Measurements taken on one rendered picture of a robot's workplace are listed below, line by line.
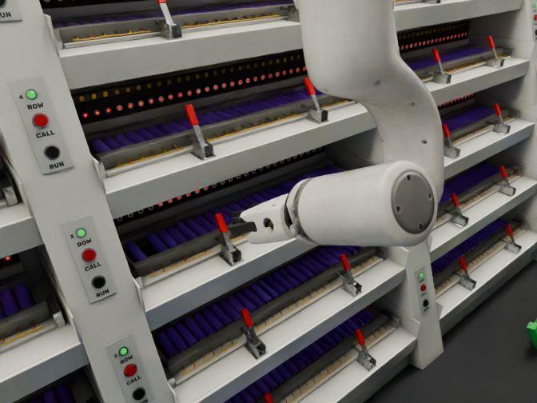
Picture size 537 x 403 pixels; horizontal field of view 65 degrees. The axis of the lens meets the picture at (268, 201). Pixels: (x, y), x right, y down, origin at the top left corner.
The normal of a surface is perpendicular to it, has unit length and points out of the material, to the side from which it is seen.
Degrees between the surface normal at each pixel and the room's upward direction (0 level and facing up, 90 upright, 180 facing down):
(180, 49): 110
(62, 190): 90
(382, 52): 97
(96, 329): 90
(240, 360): 21
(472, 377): 0
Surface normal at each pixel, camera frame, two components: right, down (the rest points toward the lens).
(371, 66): 0.29, 0.47
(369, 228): -0.66, 0.58
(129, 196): 0.61, 0.40
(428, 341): 0.57, 0.07
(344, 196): -0.84, -0.23
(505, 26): -0.79, 0.33
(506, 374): -0.22, -0.94
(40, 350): -0.01, -0.86
